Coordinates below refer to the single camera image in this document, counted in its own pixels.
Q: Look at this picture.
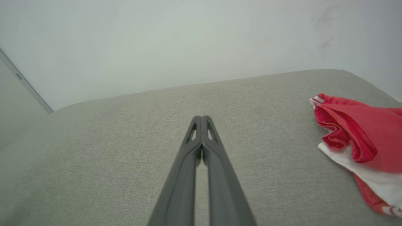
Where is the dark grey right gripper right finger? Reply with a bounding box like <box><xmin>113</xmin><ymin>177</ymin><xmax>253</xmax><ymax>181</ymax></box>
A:
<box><xmin>201</xmin><ymin>115</ymin><xmax>257</xmax><ymax>226</ymax></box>

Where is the red shirt with white sleeves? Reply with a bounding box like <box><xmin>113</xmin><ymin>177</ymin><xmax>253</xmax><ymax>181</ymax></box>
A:
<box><xmin>310</xmin><ymin>93</ymin><xmax>402</xmax><ymax>218</ymax></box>

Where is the grey fabric sofa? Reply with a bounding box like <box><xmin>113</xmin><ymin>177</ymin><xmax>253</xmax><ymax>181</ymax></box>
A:
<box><xmin>0</xmin><ymin>69</ymin><xmax>402</xmax><ymax>226</ymax></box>

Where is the grey metal floor strip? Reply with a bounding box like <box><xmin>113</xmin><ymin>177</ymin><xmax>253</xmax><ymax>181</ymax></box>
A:
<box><xmin>0</xmin><ymin>49</ymin><xmax>54</xmax><ymax>114</ymax></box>

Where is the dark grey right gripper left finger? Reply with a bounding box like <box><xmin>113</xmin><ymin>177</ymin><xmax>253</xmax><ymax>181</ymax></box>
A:
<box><xmin>147</xmin><ymin>115</ymin><xmax>202</xmax><ymax>226</ymax></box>

